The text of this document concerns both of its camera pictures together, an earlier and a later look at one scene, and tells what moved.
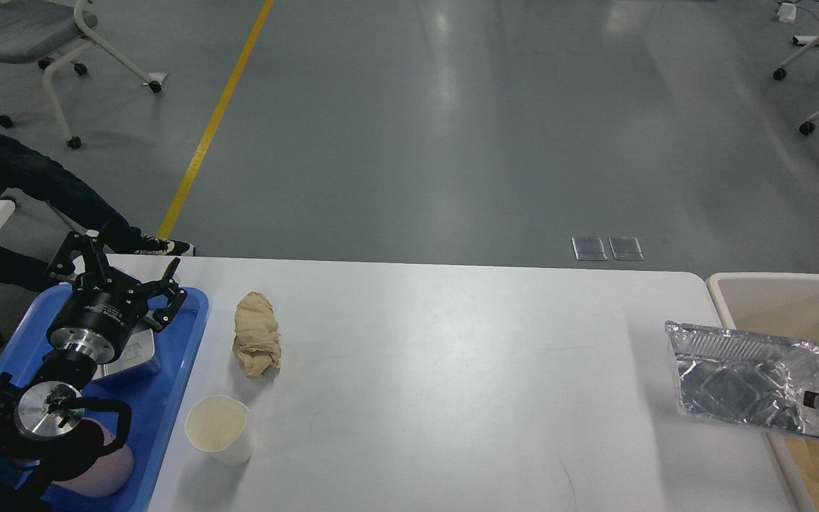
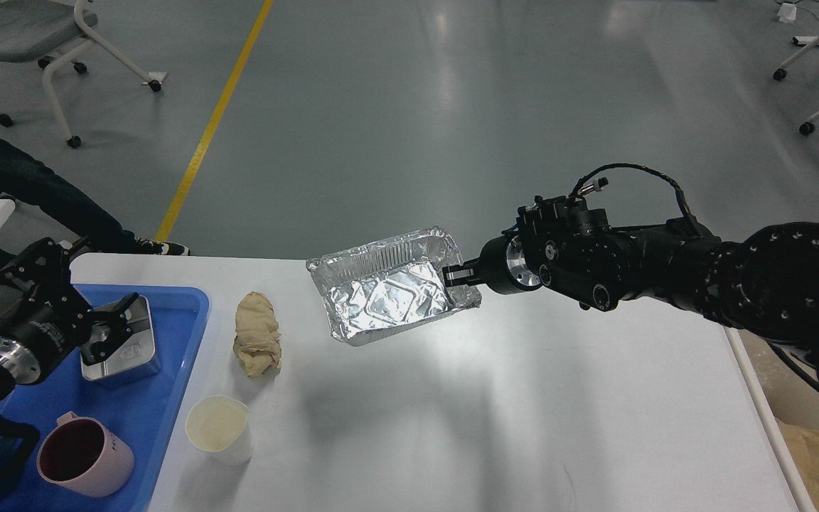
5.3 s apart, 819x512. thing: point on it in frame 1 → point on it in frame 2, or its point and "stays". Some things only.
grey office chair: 18,32 stays
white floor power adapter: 787,12 stays
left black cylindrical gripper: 98,316 → 22,345
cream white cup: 220,427 stays
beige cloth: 257,344 stays
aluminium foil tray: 755,380 → 379,286
